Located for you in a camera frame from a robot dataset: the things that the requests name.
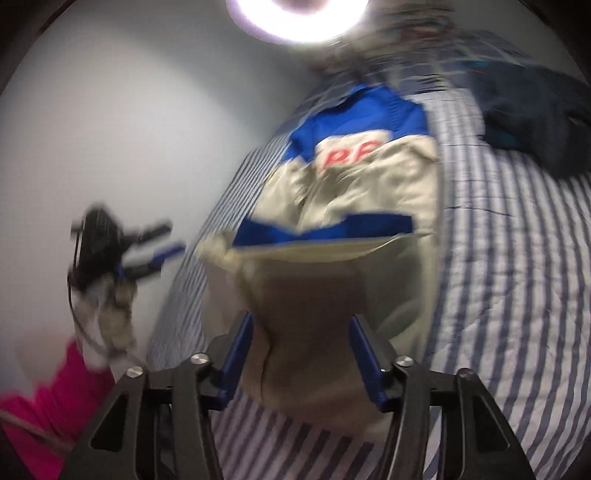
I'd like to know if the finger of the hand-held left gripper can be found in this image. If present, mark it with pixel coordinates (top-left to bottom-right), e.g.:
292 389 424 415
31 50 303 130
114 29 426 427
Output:
121 220 174 244
117 241 186 283

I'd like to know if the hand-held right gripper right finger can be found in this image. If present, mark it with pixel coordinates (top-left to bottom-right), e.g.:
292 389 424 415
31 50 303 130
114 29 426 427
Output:
348 315 539 480

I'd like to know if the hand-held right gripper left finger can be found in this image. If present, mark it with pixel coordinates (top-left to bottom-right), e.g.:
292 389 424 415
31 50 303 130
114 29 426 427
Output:
60 311 254 480

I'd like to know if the cream and blue jacket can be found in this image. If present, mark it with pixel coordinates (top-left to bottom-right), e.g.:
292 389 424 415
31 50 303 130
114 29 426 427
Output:
196 83 445 445

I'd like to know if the person's left forearm pink sleeve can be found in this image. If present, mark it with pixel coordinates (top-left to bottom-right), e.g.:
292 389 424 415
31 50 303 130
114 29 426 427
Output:
0 339 118 464

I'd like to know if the person's left hand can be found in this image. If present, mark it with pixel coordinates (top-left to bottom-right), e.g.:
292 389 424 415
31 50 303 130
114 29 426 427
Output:
74 270 140 367

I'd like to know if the blue striped bed sheet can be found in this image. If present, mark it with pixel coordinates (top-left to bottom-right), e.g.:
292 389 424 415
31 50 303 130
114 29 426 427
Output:
147 28 591 480

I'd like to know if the folded floral quilt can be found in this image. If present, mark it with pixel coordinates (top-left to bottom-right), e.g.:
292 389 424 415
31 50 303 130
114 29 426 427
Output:
311 21 419 77

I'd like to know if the dark blue garment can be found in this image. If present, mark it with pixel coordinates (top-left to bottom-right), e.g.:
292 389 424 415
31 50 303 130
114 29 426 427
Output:
464 59 591 182

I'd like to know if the ring light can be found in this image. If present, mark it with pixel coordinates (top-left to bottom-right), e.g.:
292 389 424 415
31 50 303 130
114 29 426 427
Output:
225 0 371 45

